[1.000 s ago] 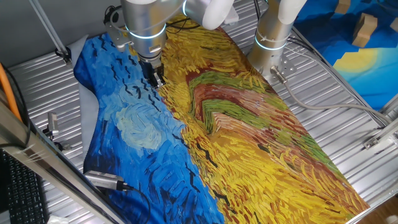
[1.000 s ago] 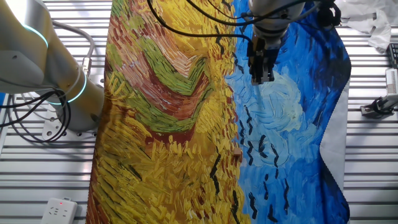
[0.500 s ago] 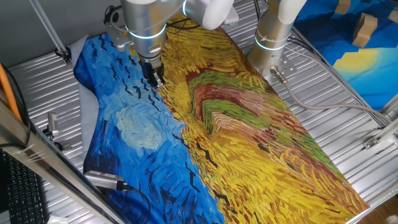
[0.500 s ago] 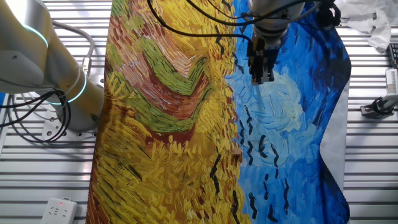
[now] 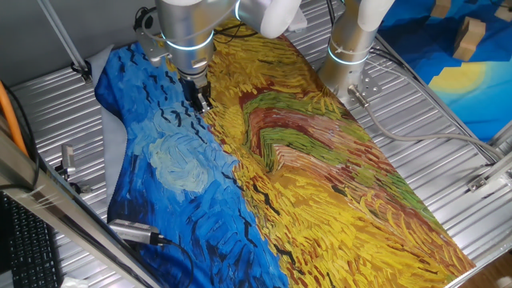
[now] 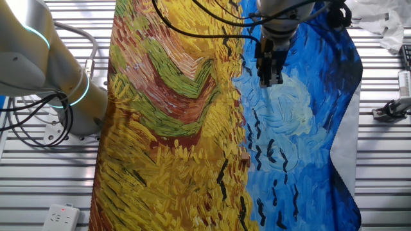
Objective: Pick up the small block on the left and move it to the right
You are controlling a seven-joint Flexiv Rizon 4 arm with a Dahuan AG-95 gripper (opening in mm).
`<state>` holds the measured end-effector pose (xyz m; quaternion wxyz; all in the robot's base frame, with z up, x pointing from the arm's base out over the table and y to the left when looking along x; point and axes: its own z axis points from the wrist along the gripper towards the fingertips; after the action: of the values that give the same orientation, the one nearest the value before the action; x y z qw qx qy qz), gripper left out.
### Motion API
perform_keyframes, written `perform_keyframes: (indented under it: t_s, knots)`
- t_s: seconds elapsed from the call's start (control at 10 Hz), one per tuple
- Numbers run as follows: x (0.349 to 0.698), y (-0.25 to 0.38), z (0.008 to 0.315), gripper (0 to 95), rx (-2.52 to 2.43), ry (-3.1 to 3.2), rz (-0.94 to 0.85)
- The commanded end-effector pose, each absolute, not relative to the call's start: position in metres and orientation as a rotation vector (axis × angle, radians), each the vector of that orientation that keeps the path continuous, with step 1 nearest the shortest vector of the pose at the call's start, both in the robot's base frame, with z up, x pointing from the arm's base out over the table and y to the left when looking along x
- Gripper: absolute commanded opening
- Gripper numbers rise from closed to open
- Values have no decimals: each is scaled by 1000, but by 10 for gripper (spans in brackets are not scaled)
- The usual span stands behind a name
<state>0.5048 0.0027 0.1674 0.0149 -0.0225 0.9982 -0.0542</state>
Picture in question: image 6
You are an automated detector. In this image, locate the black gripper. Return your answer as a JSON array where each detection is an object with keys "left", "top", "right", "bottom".
[{"left": 255, "top": 33, "right": 292, "bottom": 88}]

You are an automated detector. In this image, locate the Van Gogh wheatfield print cloth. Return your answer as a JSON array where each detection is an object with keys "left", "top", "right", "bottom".
[{"left": 88, "top": 0, "right": 363, "bottom": 231}]

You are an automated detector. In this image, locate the black metal clamp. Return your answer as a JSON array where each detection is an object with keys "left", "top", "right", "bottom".
[{"left": 371, "top": 97, "right": 411, "bottom": 123}]

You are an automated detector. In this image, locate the white ribbed box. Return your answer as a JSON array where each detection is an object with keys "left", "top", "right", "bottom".
[{"left": 398, "top": 69, "right": 411, "bottom": 99}]

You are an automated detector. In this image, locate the black keyboard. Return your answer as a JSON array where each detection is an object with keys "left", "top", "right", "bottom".
[{"left": 399, "top": 44, "right": 411, "bottom": 71}]

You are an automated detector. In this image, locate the white power strip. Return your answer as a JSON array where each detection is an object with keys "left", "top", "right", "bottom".
[{"left": 41, "top": 203, "right": 81, "bottom": 231}]

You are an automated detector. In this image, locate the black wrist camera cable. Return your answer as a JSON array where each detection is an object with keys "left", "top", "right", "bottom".
[{"left": 192, "top": 0, "right": 346, "bottom": 28}]

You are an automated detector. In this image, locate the long black gripper cable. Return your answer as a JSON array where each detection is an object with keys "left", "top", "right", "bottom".
[{"left": 150, "top": 0, "right": 263, "bottom": 46}]

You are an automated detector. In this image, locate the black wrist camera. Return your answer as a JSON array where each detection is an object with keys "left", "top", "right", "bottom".
[{"left": 326, "top": 1, "right": 353, "bottom": 30}]

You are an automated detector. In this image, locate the grey base cable with connector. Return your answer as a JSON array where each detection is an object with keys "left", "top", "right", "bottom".
[{"left": 53, "top": 21, "right": 99, "bottom": 80}]

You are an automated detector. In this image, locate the black base cable bundle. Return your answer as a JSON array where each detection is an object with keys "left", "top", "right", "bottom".
[{"left": 0, "top": 91, "right": 74, "bottom": 148}]

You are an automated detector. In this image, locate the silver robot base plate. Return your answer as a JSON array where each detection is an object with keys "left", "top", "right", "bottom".
[{"left": 43, "top": 105, "right": 109, "bottom": 146}]

